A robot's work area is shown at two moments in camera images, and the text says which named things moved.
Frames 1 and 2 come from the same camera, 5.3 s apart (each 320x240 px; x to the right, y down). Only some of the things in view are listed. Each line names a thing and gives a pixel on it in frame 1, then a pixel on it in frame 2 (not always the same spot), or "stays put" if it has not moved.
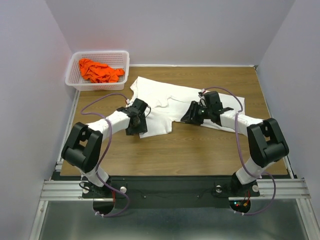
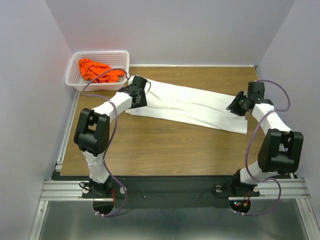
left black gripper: (142, 128) → (142, 102)
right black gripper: (189, 118) → (234, 106)
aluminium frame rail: (57, 190) stays put
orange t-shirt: (99, 72) stays put
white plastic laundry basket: (118, 59) stays put
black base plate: (172, 192) stays put
